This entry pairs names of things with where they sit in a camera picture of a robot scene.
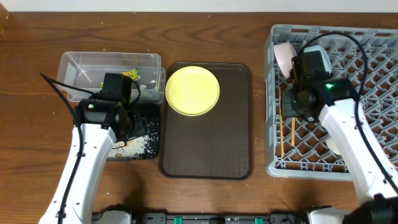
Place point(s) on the pink bowl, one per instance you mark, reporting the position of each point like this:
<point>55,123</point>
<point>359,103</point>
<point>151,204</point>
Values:
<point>284,53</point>

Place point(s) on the wooden chopstick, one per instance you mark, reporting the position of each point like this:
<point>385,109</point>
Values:
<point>293,132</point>
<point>281,124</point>

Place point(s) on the light blue bowl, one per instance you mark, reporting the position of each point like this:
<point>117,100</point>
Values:
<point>325,58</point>

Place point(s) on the yellow plate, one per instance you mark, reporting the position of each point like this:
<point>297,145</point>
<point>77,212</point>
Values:
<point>192,91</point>

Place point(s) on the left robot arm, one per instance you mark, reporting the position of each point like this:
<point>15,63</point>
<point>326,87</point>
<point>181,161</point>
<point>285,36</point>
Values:
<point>100,125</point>

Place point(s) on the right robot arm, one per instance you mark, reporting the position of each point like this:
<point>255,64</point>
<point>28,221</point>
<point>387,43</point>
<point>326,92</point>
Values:
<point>336,105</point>

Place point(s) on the grey plastic dishwasher rack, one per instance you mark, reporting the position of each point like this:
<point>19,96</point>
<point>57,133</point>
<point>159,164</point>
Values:
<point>310,158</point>

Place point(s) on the green snack wrapper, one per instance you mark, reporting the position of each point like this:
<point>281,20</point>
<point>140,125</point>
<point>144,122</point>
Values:
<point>132,74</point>

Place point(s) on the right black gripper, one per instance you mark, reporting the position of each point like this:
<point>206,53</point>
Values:
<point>286,104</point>

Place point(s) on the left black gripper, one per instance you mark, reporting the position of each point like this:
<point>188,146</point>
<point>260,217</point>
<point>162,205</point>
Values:
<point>141,127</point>

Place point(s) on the black waste tray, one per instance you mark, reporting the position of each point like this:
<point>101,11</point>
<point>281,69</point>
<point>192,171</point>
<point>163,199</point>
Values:
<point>153,113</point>

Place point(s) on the clear plastic waste bin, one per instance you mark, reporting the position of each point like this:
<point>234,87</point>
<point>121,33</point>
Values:
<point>86,70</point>

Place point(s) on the white tissue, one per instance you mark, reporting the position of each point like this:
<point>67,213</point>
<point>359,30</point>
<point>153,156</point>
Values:
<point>147,85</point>

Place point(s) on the dark brown serving tray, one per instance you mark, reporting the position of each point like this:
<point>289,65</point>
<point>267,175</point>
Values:
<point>219,143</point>

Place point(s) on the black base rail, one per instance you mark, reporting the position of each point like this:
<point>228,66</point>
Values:
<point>121,214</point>

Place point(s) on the white cup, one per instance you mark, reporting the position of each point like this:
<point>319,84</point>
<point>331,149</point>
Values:
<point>332,146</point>

